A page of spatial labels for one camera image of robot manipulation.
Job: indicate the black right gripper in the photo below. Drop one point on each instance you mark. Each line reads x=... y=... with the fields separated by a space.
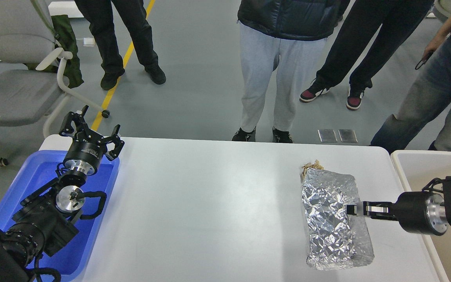
x=417 y=212

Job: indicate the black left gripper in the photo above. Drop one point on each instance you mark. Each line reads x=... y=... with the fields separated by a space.
x=83 y=156

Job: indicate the silver foil bag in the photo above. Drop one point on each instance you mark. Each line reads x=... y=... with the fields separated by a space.
x=334 y=239

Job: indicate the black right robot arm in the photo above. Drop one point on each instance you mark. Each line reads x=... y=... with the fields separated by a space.
x=442 y=187

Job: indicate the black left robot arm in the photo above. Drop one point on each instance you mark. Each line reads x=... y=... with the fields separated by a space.
x=46 y=222

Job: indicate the crumpled brown paper ball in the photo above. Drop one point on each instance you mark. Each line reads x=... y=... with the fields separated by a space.
x=315 y=165

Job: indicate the right metal floor plate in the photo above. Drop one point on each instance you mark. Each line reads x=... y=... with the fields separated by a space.
x=348 y=136

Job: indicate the metal floor plate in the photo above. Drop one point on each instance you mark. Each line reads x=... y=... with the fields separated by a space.
x=348 y=136
x=327 y=136

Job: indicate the beige plastic bin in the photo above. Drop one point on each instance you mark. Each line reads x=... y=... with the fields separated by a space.
x=415 y=169

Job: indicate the left metal floor plate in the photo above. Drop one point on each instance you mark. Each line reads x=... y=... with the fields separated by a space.
x=327 y=136

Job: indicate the white floor socket box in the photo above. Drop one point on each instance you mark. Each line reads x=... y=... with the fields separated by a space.
x=89 y=42

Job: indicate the green jacket on chair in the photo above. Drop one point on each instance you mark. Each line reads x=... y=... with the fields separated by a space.
x=64 y=37

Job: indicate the grey office chair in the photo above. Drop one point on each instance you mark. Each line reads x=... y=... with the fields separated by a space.
x=32 y=81

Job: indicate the person in blue jeans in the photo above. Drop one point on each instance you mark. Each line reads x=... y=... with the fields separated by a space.
x=428 y=96

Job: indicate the person with red shoes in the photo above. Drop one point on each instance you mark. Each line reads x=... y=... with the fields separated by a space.
x=369 y=36

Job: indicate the person in grey sweatpants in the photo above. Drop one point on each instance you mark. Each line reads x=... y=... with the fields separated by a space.
x=286 y=37

